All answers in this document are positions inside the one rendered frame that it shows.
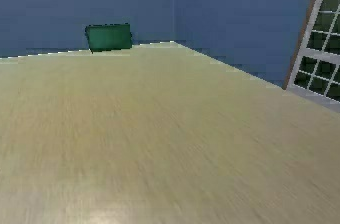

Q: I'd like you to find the white glazed door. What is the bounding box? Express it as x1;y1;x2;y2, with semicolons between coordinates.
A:
282;0;340;123

